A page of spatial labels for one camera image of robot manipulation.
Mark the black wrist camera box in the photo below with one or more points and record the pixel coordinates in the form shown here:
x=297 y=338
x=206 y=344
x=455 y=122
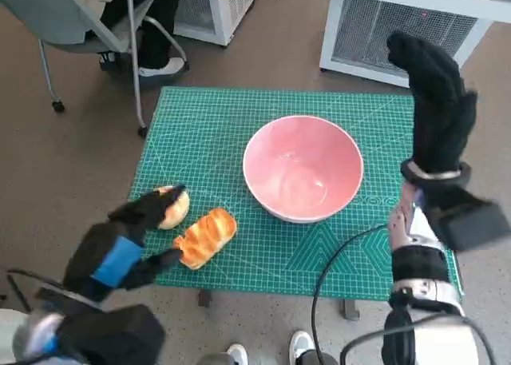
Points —
x=467 y=221
x=120 y=333

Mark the green cutting mat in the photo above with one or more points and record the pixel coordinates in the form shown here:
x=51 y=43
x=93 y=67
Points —
x=223 y=141

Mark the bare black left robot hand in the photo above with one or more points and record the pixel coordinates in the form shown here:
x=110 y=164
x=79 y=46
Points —
x=116 y=245

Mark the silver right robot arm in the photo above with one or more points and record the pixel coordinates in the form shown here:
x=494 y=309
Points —
x=419 y=261

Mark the pink bowl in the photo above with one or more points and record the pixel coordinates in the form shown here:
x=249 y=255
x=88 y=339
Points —
x=303 y=169

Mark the grey wheeled chair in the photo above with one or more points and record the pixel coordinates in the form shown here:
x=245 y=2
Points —
x=60 y=21

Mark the small white mesh cabinet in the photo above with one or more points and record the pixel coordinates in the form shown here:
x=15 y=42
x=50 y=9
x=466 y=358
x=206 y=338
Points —
x=227 y=9

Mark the seated person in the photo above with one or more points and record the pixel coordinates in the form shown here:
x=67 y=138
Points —
x=155 y=41

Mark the dark table leg bracket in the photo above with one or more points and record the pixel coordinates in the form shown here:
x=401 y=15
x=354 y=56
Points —
x=349 y=309
x=204 y=299

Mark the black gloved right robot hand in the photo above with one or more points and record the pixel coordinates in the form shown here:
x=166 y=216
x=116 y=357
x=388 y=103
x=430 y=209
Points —
x=439 y=113

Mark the round toy bread bun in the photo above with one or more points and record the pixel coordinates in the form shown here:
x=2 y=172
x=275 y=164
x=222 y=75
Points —
x=177 y=213

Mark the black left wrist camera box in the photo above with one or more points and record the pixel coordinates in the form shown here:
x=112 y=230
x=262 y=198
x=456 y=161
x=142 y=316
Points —
x=120 y=333

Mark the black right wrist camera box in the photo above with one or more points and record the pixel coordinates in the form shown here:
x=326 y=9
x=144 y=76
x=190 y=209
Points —
x=467 y=221

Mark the person with white shoes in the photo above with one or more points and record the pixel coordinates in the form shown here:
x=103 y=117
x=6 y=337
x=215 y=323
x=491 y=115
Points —
x=301 y=343

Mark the orange toy bread loaf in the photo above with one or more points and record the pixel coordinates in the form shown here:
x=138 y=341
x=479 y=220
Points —
x=209 y=235

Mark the large white mesh cabinet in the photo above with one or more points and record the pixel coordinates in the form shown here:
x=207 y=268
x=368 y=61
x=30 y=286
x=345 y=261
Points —
x=399 y=33

